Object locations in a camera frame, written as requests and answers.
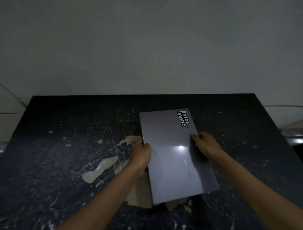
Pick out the person's left hand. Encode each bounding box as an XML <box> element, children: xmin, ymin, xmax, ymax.
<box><xmin>128</xmin><ymin>138</ymin><xmax>152</xmax><ymax>177</ymax></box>

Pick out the person's right hand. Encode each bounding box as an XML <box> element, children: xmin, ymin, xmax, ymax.
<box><xmin>190</xmin><ymin>131</ymin><xmax>222</xmax><ymax>160</ymax></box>

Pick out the grey laptop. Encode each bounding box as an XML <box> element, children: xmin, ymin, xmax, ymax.
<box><xmin>139</xmin><ymin>108</ymin><xmax>221</xmax><ymax>206</ymax></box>

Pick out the person's left forearm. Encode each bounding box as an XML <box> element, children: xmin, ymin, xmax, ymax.
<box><xmin>56</xmin><ymin>164</ymin><xmax>149</xmax><ymax>230</ymax></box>

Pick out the person's right forearm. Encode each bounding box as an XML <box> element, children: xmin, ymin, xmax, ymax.
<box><xmin>206</xmin><ymin>149</ymin><xmax>303</xmax><ymax>230</ymax></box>

